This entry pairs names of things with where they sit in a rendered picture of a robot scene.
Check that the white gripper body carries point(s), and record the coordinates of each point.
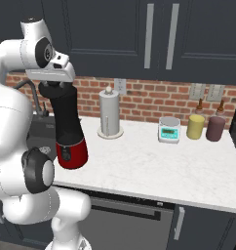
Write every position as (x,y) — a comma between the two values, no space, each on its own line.
(48,74)

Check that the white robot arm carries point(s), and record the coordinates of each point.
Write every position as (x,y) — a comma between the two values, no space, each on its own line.
(12,130)

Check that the black blender lid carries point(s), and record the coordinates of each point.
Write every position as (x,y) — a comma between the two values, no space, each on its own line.
(58,91)

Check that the black blender with red base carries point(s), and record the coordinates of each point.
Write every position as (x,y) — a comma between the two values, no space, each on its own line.
(69,130)

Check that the dark grey tap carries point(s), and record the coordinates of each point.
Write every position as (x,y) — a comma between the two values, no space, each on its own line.
(33,94)

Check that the dark grey sink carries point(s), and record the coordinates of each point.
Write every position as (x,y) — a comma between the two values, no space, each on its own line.
(42,133)

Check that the grey paper towel holder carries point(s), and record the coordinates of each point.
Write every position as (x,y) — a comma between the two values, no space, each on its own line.
(109,112)

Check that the dark upper cupboard door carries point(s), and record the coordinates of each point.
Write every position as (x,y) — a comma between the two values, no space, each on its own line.
(12,13)
(100,35)
(207,39)

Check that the dark cupboard door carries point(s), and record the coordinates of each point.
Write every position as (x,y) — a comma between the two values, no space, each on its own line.
(100,35)
(207,39)
(12,13)
(211,231)
(22,236)

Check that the white digital kitchen scale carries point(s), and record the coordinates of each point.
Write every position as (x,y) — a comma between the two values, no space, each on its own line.
(169,130)

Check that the brown bottle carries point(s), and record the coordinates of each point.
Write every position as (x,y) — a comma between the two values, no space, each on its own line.
(221,109)
(200,107)

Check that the yellow canister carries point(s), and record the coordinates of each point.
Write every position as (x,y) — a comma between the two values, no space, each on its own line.
(195,127)

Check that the dark lower cupboard door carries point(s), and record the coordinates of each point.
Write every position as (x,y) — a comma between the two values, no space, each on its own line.
(211,231)
(22,236)

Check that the grey dishwasher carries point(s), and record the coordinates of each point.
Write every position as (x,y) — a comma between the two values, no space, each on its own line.
(129,228)

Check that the purple canister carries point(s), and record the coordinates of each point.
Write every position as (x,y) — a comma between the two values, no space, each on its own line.
(215,129)

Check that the grey wall socket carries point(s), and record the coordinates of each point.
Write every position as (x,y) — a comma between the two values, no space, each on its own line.
(120,86)
(197,91)
(216,92)

